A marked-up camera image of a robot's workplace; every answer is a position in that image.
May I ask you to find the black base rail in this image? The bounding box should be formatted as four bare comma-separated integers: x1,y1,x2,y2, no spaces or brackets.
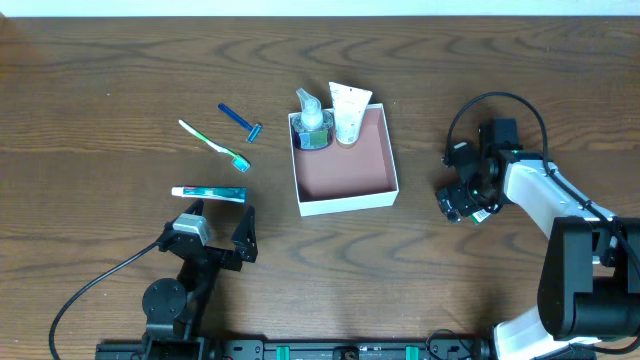
94,338,496,360

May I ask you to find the white box with pink interior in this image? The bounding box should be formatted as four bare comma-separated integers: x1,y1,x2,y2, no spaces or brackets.
290,103,399,217

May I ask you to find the white shampoo tube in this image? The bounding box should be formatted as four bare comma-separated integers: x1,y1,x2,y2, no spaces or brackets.
329,82,373,148

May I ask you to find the clear soap pump bottle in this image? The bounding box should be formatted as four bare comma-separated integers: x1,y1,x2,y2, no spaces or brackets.
290,88,334,151

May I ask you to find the blue disposable razor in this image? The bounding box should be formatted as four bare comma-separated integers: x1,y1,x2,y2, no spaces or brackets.
218,103,262,144

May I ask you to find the green white soap packet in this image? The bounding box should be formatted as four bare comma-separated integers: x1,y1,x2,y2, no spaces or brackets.
471,209,491,225

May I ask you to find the green toothpaste tube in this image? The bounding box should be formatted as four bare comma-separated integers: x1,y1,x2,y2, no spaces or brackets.
171,186,247,204

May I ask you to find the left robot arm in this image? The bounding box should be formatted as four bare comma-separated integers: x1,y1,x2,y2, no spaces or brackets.
138,200,258,360

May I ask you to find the green white toothbrush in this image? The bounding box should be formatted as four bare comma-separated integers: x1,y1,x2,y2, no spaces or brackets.
178,119,251,173

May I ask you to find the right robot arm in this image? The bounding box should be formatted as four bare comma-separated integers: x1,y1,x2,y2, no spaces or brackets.
435,119,639,359

